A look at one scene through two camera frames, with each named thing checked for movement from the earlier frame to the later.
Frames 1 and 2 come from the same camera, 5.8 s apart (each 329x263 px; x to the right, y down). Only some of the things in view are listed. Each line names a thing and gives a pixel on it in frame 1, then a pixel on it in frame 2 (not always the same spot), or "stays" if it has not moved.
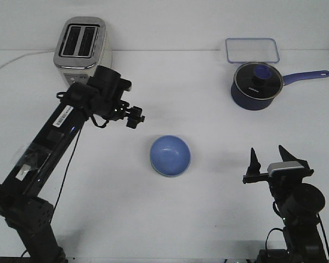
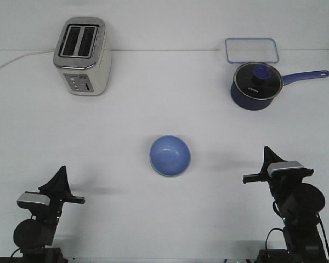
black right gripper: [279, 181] → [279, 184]
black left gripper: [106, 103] → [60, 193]
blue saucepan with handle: [256, 86] stays
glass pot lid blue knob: [259, 80] stays
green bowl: [169, 176] stays
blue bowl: [170, 155] stays
